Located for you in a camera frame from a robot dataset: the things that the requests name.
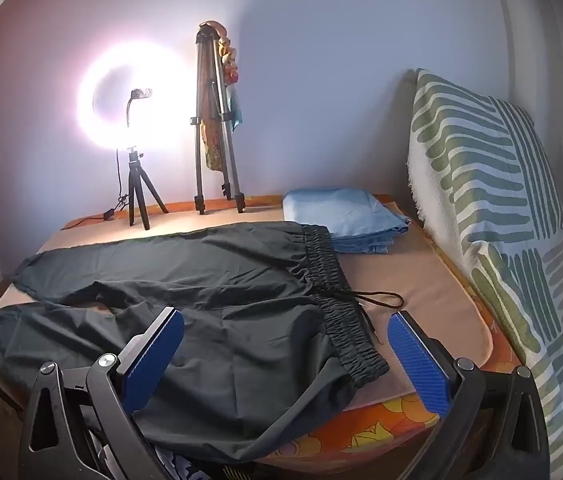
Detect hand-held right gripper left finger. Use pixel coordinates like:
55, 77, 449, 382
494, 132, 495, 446
18, 306, 185, 480

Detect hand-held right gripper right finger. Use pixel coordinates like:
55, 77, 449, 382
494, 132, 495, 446
386, 310, 551, 480

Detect black pants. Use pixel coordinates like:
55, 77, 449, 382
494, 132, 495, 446
0, 221, 405, 466

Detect orange floral bedsheet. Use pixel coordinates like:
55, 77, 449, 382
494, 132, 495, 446
62, 192, 522, 466

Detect peach blanket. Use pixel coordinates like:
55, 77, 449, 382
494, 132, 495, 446
0, 205, 495, 461

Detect blue patterned cloth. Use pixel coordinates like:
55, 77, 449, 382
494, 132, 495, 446
156, 445, 242, 480

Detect small black tripod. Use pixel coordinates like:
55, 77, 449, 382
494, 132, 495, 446
126, 146, 170, 231

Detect folded light blue cloth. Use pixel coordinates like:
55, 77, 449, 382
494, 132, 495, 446
281, 187, 412, 256

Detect green striped cushion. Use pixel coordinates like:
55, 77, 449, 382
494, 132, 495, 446
406, 67, 563, 480

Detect colourful hanging cloth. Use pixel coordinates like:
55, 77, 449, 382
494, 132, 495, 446
199, 20, 245, 171

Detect tall silver tripod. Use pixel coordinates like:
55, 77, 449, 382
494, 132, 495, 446
189, 27, 247, 216

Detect black phone holder clamp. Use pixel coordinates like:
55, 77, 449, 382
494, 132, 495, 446
126, 87, 155, 121

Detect black cable with inline switch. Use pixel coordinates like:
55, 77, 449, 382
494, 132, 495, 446
62, 150, 130, 231

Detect ring light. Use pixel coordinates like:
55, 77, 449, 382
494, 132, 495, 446
76, 40, 172, 153

